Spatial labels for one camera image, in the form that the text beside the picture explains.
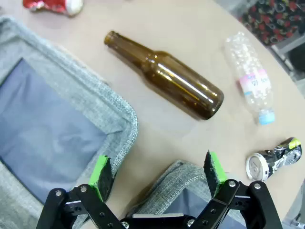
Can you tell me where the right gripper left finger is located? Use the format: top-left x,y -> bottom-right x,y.
35,155 -> 125,229

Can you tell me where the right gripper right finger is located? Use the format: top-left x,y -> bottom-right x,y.
187,150 -> 283,229

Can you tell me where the crushed red soda can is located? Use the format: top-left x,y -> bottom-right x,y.
22,0 -> 84,17

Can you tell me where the crushed black white can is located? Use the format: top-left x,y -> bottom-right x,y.
245,137 -> 303,181

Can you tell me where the grey fabric basket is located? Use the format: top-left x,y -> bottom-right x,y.
0,16 -> 139,229
128,160 -> 247,229

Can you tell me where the clear plastic bottle blue cap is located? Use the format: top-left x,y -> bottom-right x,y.
224,32 -> 276,126

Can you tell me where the brown glass beer bottle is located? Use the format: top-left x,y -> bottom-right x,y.
103,30 -> 224,121

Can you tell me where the black red floral fabric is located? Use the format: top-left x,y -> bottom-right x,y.
238,0 -> 305,46

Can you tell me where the grey chair frame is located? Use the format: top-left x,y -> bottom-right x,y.
271,30 -> 305,79

